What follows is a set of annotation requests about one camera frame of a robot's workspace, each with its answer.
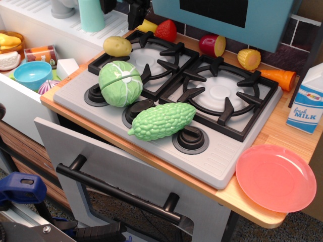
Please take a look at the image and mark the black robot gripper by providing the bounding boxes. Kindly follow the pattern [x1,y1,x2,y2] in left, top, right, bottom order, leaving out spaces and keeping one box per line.
[100,0,151,30]

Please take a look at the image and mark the yellow toy potato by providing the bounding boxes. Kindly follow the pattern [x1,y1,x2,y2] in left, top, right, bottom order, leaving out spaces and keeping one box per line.
[103,36,132,57]

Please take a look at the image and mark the pink plastic plate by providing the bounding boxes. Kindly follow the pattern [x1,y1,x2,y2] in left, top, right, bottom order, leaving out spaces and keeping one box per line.
[236,145,316,213]

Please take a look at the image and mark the yellow toy banana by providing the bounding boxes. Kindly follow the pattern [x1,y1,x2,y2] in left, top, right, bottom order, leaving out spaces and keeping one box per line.
[137,19,158,33]

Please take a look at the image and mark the teal plastic cup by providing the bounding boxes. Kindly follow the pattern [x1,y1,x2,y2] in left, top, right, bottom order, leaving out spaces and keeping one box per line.
[78,0,105,32]

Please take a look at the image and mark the red toy strawberry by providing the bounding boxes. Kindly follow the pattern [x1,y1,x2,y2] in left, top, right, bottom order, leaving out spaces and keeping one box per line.
[154,20,177,42]

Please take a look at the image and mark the grey toy faucet base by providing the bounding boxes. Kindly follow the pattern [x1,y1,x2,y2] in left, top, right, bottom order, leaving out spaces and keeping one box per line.
[50,0,78,19]

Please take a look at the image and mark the green toy cabbage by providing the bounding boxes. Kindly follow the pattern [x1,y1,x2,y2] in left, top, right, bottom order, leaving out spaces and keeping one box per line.
[98,60,143,107]

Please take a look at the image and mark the white toy block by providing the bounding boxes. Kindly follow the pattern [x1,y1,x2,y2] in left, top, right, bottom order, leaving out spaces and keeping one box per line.
[57,58,79,80]

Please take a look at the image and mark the black left burner grate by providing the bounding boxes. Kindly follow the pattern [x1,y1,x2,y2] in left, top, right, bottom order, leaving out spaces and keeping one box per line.
[88,30,199,101]

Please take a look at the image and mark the black burner grate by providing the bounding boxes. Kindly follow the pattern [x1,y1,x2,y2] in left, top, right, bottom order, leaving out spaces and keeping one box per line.
[88,30,199,101]
[159,55,279,142]

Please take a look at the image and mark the orange brown toy can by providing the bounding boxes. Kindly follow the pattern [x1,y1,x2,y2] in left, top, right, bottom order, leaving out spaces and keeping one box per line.
[24,45,58,69]

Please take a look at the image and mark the white toy sink unit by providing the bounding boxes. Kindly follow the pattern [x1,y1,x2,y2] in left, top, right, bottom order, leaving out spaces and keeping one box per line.
[1,1,129,144]

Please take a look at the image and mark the black left stove knob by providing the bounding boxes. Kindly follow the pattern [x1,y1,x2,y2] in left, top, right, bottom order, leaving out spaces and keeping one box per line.
[84,84,108,107]

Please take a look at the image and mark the black stove knob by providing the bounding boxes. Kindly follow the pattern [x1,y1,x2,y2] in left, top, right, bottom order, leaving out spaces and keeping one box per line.
[84,84,108,107]
[172,126,209,155]
[122,99,155,129]

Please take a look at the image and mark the red yellow toy fruit half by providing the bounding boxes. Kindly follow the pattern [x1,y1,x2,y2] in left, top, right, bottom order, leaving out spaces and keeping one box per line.
[199,34,226,57]

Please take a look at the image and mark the black middle stove knob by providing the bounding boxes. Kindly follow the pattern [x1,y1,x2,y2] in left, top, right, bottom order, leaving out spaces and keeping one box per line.
[122,99,155,129]

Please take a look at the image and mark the purple toy onion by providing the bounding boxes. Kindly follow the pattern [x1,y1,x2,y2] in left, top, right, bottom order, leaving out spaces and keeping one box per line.
[38,80,60,95]

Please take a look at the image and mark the blue plastic bowl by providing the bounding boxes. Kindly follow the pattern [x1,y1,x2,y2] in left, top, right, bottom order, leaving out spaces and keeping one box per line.
[13,61,53,91]

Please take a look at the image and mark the orange bowl with yellow food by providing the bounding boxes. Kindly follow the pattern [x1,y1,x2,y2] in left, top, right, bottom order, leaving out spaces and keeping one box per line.
[1,30,25,54]

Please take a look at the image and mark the green toy bitter gourd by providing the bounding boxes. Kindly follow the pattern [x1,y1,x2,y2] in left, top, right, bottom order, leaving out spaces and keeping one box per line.
[128,102,196,141]

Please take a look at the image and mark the white toy bread piece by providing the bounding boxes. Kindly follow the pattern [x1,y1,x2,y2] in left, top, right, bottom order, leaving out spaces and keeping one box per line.
[0,51,21,71]

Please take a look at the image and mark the yellow toy corn piece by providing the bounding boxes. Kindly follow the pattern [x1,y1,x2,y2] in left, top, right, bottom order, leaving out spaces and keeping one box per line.
[237,49,261,71]

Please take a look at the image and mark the black right burner grate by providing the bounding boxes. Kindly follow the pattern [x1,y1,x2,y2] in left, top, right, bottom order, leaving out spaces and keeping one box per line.
[159,55,279,142]

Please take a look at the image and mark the black right stove knob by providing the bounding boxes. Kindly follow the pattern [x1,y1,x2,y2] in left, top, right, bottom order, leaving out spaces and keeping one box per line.
[172,126,209,155]

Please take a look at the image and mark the grey toy stove top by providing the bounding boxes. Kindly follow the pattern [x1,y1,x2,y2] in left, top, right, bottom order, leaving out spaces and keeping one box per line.
[53,71,283,190]

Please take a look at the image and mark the orange toy carrot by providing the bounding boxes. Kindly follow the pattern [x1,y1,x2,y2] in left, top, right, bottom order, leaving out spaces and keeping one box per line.
[260,70,296,91]

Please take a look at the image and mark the blue clamp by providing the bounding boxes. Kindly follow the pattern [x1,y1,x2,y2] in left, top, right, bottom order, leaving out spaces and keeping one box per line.
[1,172,47,206]

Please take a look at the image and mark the blue white milk carton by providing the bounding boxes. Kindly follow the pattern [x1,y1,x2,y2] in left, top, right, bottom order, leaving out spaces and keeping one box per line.
[287,64,322,134]

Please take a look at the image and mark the grey oven door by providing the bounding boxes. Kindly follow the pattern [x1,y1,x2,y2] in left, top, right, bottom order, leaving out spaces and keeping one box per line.
[34,117,234,241]

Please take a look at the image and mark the black oven door handle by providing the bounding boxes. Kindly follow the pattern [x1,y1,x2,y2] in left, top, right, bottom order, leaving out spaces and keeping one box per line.
[56,154,183,225]

